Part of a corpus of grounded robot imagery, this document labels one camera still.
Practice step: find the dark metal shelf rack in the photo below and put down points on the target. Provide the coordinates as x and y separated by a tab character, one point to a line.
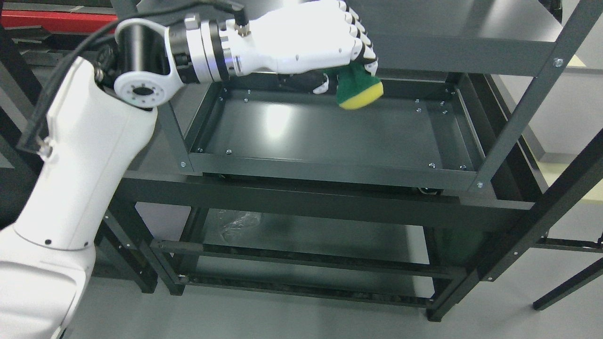
441	149

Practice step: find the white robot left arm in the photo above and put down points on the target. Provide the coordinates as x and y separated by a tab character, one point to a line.
47	254

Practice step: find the crumpled clear plastic bag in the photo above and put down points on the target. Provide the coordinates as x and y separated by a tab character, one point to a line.
233	222

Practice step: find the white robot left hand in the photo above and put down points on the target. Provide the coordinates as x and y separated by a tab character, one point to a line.
296	39

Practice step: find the red metal beam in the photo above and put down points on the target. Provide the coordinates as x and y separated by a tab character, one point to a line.
56	21

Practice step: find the green yellow sponge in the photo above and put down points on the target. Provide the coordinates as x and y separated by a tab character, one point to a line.
356	87

